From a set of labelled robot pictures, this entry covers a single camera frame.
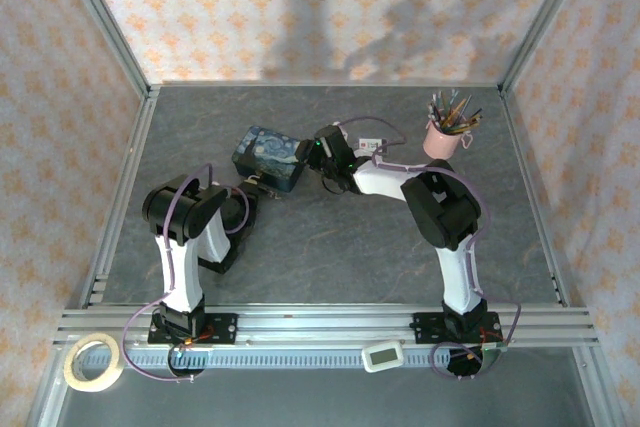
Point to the small padlock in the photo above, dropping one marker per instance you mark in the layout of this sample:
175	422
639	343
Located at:
253	178

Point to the white card with red mark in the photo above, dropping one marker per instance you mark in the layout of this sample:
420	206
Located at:
369	145

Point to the beige masking tape roll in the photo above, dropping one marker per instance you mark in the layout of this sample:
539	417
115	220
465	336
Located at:
75	372

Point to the aluminium frame post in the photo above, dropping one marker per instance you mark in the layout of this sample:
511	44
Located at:
545	17
107	22

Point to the orange pencil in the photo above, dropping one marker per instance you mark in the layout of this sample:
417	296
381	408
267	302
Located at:
456	111

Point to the aluminium side rail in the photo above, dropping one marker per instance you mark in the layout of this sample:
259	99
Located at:
125	187
535	197

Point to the black pencil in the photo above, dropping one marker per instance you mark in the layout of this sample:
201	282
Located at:
472	115

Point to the white digital timer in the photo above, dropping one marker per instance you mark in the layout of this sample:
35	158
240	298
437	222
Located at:
382	356

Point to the yellow pencil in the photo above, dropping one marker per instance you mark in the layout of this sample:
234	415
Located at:
469	122

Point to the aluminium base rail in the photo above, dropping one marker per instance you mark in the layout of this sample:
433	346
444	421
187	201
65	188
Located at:
320	324

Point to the grey pen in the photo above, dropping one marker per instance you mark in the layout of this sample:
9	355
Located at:
451	98

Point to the teal pencil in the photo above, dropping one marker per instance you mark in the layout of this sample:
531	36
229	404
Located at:
433	106

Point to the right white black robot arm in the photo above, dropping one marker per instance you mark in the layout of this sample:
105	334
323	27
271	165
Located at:
440	207

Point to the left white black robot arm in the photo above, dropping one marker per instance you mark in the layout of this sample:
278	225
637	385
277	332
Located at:
180	257

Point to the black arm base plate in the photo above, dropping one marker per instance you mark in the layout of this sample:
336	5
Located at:
222	328
427	327

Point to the starry night print box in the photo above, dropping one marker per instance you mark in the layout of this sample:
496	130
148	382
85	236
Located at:
267	154

